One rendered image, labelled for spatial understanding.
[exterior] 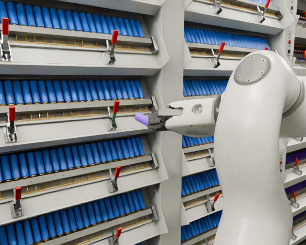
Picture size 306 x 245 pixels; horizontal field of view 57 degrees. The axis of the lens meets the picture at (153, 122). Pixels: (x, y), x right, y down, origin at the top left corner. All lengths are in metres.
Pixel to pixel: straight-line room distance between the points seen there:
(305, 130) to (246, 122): 0.11
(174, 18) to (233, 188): 0.70
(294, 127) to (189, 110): 0.16
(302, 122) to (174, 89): 0.60
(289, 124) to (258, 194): 0.11
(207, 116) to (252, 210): 0.16
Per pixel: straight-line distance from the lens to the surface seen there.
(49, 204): 0.83
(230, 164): 0.36
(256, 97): 0.34
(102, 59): 0.83
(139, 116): 0.62
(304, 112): 0.41
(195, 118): 0.47
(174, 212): 1.07
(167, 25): 0.95
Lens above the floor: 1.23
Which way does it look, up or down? 9 degrees down
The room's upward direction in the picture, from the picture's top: straight up
